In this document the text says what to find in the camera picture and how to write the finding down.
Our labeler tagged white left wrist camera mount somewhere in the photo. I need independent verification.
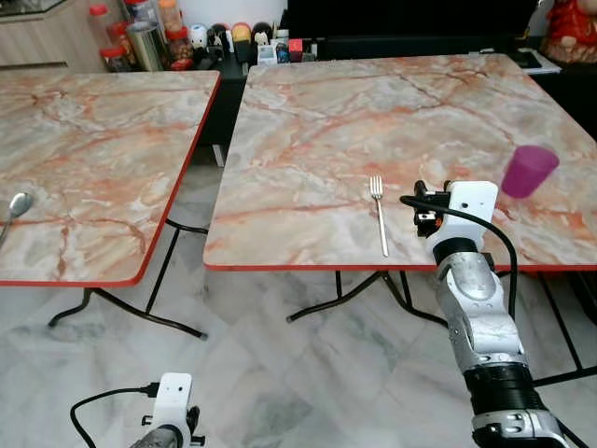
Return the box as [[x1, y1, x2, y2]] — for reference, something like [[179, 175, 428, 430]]
[[149, 372, 195, 436]]

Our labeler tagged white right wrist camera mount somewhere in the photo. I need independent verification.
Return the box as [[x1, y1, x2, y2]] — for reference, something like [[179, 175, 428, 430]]
[[425, 181, 500, 247]]

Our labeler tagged silver metal fork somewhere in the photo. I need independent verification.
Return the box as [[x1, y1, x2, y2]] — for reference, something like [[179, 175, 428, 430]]
[[368, 175, 392, 259]]

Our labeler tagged silver metal spoon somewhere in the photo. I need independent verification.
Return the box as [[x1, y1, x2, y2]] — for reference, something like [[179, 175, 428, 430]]
[[0, 190, 36, 247]]

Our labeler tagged red seated figurine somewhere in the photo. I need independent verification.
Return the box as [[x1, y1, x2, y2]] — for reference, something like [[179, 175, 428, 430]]
[[540, 0, 597, 65]]

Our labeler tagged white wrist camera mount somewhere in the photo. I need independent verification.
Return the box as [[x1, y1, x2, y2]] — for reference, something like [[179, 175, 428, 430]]
[[149, 372, 195, 436], [425, 181, 500, 247]]

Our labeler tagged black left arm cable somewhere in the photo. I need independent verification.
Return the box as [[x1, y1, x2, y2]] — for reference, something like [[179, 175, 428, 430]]
[[69, 384, 160, 448]]

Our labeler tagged black TV console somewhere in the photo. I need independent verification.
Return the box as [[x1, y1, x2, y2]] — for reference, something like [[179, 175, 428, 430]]
[[191, 34, 597, 148]]

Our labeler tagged yellow topped small jar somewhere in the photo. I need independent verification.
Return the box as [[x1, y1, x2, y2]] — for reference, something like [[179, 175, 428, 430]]
[[231, 23, 254, 63]]

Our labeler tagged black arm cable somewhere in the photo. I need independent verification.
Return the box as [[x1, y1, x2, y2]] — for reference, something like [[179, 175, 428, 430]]
[[399, 193, 520, 320], [69, 384, 160, 448]]

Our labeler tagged black phone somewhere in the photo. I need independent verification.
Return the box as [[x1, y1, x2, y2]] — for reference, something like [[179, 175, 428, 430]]
[[509, 49, 543, 70]]

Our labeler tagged light wooden cabinet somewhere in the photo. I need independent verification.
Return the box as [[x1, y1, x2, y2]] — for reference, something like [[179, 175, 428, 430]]
[[0, 0, 105, 73]]

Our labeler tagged purple plastic cup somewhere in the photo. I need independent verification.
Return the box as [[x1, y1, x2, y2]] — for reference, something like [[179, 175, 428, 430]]
[[500, 144, 562, 200]]

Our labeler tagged steel vacuum flask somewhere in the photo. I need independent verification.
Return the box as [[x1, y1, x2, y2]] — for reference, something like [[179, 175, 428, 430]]
[[127, 21, 167, 73]]

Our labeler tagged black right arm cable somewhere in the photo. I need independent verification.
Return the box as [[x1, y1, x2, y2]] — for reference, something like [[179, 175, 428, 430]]
[[399, 193, 520, 320]]

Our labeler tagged clear bottle with red cap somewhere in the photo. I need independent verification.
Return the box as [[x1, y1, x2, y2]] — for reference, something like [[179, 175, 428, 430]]
[[88, 4, 115, 53]]

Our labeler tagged orange capped bottle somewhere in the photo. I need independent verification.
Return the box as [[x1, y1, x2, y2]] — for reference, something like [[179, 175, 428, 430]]
[[157, 0, 186, 38]]

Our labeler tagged black television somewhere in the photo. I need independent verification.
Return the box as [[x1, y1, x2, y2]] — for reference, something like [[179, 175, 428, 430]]
[[283, 0, 544, 40]]

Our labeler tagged small white figurine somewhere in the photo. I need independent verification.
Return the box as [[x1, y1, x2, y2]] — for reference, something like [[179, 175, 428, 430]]
[[188, 23, 209, 50]]

